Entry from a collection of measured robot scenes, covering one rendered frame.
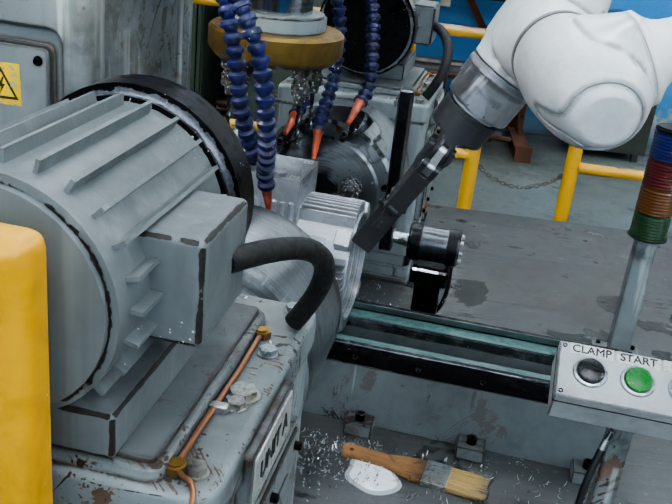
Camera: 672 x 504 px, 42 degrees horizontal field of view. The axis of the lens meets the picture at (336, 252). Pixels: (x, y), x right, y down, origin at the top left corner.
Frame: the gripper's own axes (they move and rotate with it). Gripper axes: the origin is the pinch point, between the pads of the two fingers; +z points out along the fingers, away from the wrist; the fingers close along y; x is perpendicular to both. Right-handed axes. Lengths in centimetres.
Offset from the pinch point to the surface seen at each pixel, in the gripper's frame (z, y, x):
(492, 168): 89, -412, 66
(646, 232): -15, -33, 37
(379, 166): 2.2, -27.1, -3.5
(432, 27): -14, -65, -11
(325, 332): 4.2, 23.8, 1.2
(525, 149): 72, -435, 77
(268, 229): -0.1, 20.7, -10.7
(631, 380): -13.0, 22.3, 29.5
